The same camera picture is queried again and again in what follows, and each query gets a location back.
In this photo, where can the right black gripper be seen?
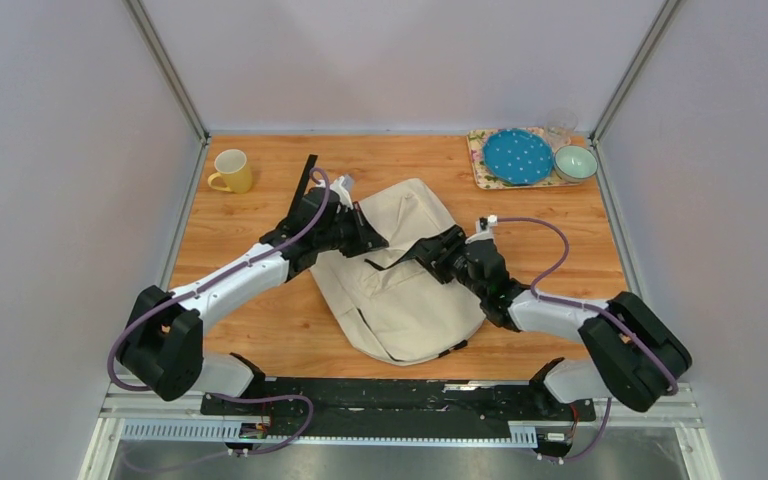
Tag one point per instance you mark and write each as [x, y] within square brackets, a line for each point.
[428, 250]

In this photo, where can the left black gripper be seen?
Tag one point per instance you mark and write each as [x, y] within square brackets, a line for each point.
[366, 237]

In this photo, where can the beige canvas backpack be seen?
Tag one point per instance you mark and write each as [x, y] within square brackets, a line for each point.
[390, 309]

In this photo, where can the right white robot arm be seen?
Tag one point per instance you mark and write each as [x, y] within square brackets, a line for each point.
[633, 357]

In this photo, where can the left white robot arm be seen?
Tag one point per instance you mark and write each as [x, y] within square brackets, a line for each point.
[162, 344]

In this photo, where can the floral tray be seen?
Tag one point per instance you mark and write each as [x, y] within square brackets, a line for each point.
[485, 180]

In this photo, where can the blue dotted plate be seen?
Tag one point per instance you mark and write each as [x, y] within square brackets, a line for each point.
[518, 157]

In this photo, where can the yellow mug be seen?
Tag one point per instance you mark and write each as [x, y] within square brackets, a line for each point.
[233, 172]

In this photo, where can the light green bowl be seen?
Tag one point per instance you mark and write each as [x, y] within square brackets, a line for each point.
[575, 164]

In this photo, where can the clear glass cup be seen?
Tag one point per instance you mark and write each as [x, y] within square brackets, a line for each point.
[559, 127]

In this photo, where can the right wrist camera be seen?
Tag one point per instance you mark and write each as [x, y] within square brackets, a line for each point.
[484, 229]

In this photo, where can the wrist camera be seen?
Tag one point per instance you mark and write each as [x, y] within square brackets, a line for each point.
[484, 229]
[342, 186]

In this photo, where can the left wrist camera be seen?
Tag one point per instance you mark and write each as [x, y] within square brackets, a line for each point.
[342, 186]

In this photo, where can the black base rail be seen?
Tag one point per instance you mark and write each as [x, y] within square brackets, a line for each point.
[399, 408]

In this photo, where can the right aluminium frame post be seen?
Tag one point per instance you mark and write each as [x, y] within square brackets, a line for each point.
[646, 48]

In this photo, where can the aluminium frame post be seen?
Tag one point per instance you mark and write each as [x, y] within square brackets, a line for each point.
[646, 48]
[154, 43]

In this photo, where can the left aluminium frame post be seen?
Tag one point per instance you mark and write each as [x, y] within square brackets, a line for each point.
[154, 43]

